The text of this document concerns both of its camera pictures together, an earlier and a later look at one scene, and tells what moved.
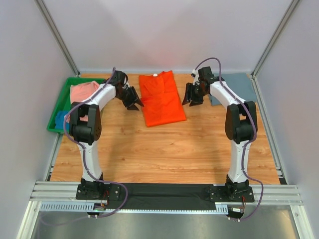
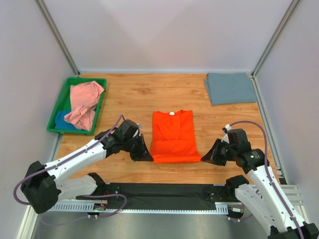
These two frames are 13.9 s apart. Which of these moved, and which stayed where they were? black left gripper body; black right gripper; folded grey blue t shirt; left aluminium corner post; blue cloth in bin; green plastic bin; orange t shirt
Moved: black right gripper; orange t shirt; black left gripper body
Stayed: left aluminium corner post; blue cloth in bin; green plastic bin; folded grey blue t shirt
